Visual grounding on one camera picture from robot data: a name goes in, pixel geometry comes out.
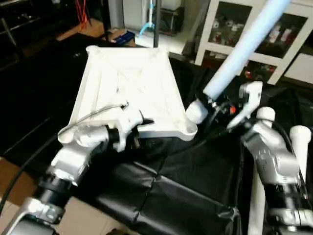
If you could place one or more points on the white plastic table top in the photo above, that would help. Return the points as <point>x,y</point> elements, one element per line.
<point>127,83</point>

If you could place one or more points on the white plastic table leg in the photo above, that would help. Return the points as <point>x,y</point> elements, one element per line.
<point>258,196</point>
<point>239,54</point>
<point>301,142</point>

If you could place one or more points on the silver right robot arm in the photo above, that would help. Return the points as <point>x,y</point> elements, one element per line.
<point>274,161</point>

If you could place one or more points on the black work mat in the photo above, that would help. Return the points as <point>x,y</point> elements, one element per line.
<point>166,196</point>

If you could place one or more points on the white glass door cabinet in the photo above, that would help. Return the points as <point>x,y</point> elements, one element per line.
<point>220,29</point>

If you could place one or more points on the white drawer unit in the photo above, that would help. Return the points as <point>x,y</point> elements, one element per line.
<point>301,73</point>

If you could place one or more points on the brown cardboard box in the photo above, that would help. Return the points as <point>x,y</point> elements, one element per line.
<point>120,37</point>

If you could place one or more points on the grey metal pole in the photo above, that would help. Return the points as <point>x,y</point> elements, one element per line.
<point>156,24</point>

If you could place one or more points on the light blue mop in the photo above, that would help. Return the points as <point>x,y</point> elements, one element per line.
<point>145,24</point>

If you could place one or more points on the white appliance cabinet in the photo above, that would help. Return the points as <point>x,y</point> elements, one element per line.
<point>137,12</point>

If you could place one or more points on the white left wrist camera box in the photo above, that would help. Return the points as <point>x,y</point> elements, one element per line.
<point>127,122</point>

